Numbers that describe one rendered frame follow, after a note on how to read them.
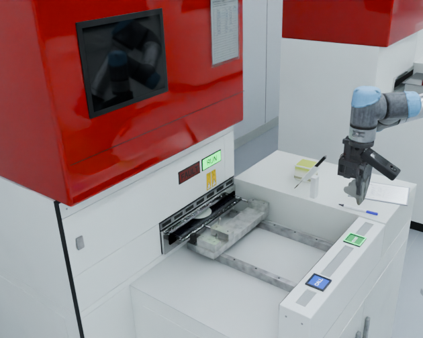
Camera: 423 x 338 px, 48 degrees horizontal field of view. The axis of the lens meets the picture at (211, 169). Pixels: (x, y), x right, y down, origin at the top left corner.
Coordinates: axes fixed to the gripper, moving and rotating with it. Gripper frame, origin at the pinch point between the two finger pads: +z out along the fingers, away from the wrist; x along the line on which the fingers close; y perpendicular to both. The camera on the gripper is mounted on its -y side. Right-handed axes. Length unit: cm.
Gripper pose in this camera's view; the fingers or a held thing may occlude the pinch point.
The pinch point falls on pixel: (361, 201)
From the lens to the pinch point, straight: 154.8
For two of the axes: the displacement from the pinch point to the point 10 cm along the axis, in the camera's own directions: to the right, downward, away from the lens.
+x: -6.0, 3.6, -7.1
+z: 0.3, 9.0, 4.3
